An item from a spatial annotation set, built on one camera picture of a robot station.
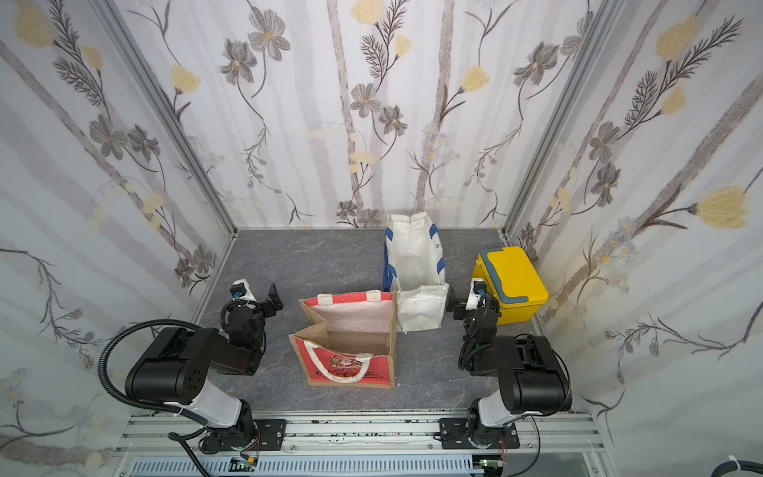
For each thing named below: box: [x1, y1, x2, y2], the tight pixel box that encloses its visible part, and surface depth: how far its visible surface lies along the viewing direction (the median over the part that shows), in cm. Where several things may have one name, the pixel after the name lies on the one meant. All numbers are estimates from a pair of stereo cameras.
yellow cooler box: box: [471, 246, 551, 325], surface depth 92 cm
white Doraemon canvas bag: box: [382, 211, 451, 332], surface depth 92 cm
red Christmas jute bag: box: [288, 290, 398, 389], surface depth 77 cm
